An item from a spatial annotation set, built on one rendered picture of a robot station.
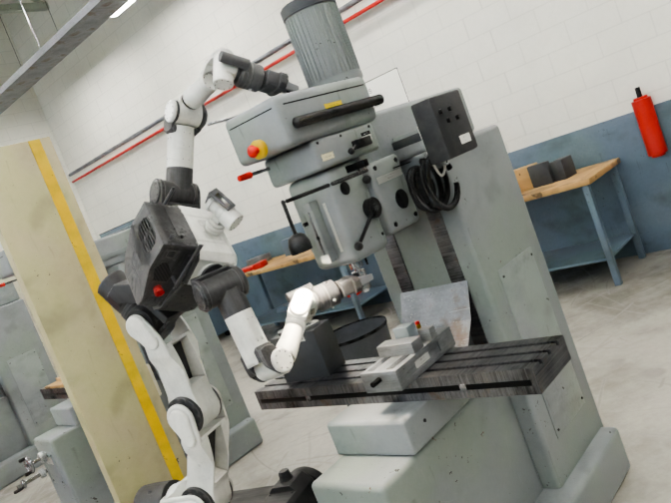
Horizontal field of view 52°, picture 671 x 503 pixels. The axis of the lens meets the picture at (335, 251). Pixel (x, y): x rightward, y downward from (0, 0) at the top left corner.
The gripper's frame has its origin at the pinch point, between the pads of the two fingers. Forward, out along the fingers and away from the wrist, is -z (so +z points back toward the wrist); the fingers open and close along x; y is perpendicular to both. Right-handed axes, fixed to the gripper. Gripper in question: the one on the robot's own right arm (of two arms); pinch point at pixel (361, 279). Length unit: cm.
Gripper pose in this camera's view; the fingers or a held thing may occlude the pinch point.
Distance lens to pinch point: 234.8
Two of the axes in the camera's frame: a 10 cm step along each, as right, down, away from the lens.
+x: -3.8, 0.4, 9.2
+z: -8.6, 3.6, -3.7
